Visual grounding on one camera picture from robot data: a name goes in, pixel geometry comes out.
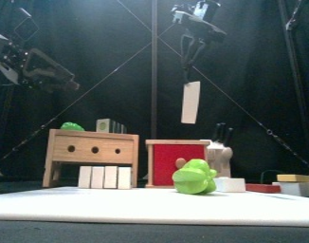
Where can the metal frame centre pole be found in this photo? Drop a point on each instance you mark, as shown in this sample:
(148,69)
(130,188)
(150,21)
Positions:
(154,79)

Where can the flat yellow toy block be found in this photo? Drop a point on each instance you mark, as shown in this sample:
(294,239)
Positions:
(294,178)

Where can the wooden toy stove with holes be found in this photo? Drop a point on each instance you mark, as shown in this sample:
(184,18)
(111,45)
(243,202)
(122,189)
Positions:
(94,148)

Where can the wooden toy knife block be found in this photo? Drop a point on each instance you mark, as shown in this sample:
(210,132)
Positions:
(220,159)

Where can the wooden box with red panel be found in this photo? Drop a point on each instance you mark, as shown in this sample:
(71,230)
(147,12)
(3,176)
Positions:
(174,158)

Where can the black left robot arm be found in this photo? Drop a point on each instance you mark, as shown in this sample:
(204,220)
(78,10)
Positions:
(5,53)

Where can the low white toy block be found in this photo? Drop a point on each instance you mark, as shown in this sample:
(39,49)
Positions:
(231,185)

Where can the white cutting board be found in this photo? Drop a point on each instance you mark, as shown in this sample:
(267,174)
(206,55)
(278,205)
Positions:
(152,205)

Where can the toy cleaver with white blade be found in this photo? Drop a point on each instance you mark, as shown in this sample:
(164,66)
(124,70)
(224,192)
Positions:
(191,102)

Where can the black metal frame side pole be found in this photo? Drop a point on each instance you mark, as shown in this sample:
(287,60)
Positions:
(295,79)

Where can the white rectangular block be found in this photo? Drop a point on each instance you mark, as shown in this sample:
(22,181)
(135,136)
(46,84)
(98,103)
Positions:
(98,177)
(124,177)
(84,177)
(111,177)

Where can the flat red toy block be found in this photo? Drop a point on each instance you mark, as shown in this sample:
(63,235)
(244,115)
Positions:
(263,188)

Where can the green toy vegetable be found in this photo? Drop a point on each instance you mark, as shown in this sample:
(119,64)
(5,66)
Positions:
(73,127)

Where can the small tan wooden egg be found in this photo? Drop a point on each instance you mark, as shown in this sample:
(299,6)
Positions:
(180,162)

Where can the green toy lettuce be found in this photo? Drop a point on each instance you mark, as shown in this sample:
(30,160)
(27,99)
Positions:
(195,177)

